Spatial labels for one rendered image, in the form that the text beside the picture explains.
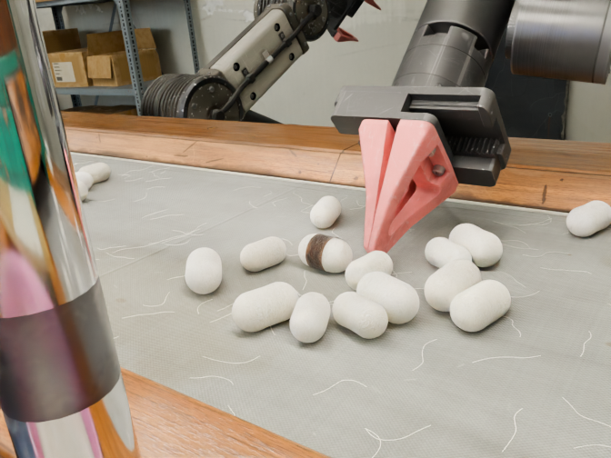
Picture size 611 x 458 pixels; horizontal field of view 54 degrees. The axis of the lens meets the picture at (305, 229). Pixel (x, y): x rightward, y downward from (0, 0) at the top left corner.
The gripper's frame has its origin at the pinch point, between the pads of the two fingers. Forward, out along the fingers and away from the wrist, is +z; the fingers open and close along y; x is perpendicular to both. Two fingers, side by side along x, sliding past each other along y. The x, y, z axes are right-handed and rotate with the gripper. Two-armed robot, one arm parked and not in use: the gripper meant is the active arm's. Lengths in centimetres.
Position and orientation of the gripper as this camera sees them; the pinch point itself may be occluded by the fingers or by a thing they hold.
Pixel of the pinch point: (376, 242)
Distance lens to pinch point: 36.1
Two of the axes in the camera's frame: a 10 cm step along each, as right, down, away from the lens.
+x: 4.4, 4.8, 7.6
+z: -3.8, 8.7, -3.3
